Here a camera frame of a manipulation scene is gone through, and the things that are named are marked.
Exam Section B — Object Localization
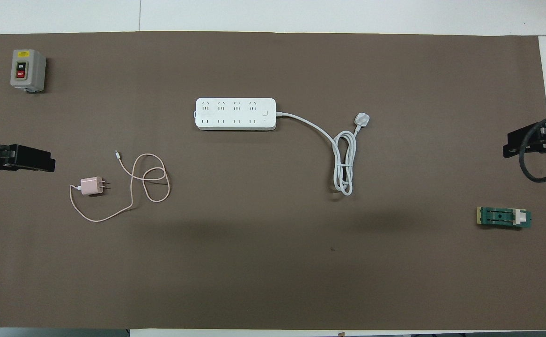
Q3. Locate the brown table mat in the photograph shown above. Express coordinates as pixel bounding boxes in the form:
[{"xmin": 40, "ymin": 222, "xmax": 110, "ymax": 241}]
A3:
[{"xmin": 0, "ymin": 31, "xmax": 546, "ymax": 330}]

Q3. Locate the pink charger adapter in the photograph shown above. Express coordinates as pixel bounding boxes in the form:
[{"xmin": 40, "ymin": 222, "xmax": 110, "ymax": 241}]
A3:
[{"xmin": 80, "ymin": 176, "xmax": 111, "ymax": 196}]

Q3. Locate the grey on-off switch box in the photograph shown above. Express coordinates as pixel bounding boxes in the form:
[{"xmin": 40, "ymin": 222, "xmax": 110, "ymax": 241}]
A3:
[{"xmin": 10, "ymin": 49, "xmax": 47, "ymax": 93}]

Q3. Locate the pink charging cable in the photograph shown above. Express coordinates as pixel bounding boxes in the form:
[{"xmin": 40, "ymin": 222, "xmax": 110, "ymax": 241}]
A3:
[{"xmin": 69, "ymin": 150, "xmax": 170, "ymax": 223}]

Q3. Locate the green knife switch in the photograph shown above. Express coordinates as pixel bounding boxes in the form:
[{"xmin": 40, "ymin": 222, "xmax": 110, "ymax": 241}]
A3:
[{"xmin": 477, "ymin": 206, "xmax": 532, "ymax": 230}]

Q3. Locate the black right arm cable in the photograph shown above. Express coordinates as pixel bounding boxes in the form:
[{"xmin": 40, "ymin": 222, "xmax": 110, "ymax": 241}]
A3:
[{"xmin": 519, "ymin": 114, "xmax": 546, "ymax": 183}]

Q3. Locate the white power strip cord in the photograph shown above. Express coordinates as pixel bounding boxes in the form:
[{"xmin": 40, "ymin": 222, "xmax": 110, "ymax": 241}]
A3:
[{"xmin": 275, "ymin": 111, "xmax": 371, "ymax": 196}]

